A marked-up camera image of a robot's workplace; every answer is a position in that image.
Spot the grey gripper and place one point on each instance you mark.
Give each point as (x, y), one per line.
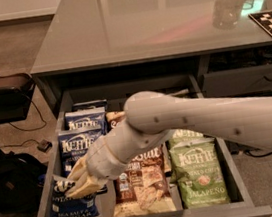
(99, 159)

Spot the blue kettle chip bag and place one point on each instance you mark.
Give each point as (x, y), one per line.
(73, 144)
(62, 206)
(84, 118)

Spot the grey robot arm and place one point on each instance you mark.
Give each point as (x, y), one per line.
(150, 118)

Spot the front brown Sea Salt bag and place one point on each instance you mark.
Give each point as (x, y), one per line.
(142, 188)

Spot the brown sea salt bag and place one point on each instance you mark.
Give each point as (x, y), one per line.
(142, 188)
(113, 118)

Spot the rear brown Sea Salt bag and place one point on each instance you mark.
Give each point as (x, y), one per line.
(113, 118)

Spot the rear blue chip bag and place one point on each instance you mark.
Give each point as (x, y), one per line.
(89, 105)

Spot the black bag on floor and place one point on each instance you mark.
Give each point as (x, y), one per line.
(21, 181)

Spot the open grey top drawer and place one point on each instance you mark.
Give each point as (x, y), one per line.
(240, 204)

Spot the front green jalapeno chip bag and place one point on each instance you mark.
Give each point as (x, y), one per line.
(197, 173)

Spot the grey counter cabinet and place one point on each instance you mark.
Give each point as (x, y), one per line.
(93, 42)

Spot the black power adapter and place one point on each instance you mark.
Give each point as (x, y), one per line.
(44, 146)

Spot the black device on stand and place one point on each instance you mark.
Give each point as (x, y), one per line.
(16, 91)

